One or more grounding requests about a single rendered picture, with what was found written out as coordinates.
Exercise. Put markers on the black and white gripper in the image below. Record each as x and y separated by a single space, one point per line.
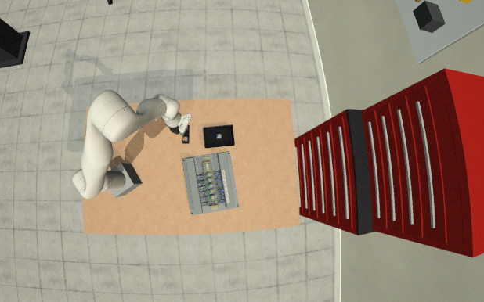
181 125

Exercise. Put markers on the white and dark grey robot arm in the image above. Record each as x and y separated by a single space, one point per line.
116 120

